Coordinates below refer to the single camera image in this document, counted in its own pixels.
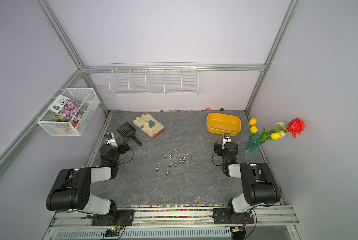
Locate yellow plastic storage box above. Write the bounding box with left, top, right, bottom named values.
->
left=206, top=113, right=242, bottom=137

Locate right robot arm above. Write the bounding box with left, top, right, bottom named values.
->
left=213, top=142, right=281, bottom=215

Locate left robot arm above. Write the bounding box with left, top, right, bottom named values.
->
left=46, top=143, right=133, bottom=218

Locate blue glass vase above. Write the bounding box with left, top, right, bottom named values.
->
left=239, top=134, right=264, bottom=160

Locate black slotted scoop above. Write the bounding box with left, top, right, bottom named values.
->
left=116, top=123, right=142, bottom=146

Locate orange artificial tulip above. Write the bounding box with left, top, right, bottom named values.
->
left=249, top=118, right=257, bottom=126

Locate beige work glove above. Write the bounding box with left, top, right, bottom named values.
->
left=133, top=113, right=166, bottom=139

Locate yellow white artificial tulip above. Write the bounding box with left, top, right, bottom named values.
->
left=271, top=131, right=287, bottom=140

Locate purple flower seed packet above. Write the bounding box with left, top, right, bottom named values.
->
left=48, top=95, right=87, bottom=123

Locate red artificial rose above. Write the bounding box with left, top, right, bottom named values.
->
left=286, top=118, right=305, bottom=138

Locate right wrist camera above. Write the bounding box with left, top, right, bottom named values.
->
left=222, top=133, right=231, bottom=148

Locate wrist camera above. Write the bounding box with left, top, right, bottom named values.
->
left=222, top=133, right=231, bottom=148
left=104, top=132, right=118, bottom=147

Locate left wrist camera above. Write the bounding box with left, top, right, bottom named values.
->
left=104, top=132, right=118, bottom=147

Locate white wire basket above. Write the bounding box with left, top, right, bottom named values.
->
left=37, top=88, right=100, bottom=137

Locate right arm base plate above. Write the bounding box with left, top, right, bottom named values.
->
left=210, top=208, right=255, bottom=225

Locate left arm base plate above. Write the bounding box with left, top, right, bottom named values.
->
left=87, top=210, right=135, bottom=227

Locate white wire wall shelf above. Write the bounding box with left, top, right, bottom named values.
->
left=108, top=69, right=200, bottom=95

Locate aluminium frame rail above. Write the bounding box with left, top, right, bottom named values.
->
left=83, top=63, right=266, bottom=74

